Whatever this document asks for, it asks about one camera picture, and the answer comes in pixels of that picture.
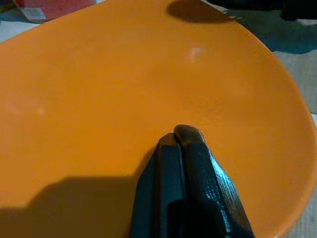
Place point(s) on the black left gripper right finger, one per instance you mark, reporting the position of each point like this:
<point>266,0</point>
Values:
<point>210,188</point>

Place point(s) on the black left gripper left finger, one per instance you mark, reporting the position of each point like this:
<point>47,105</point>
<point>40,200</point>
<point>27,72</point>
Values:
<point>158,186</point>

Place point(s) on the orange round plate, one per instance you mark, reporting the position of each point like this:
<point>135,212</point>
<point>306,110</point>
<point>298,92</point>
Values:
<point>99,99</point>

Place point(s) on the red plastic bucket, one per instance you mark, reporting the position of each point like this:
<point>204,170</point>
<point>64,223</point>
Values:
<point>62,7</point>

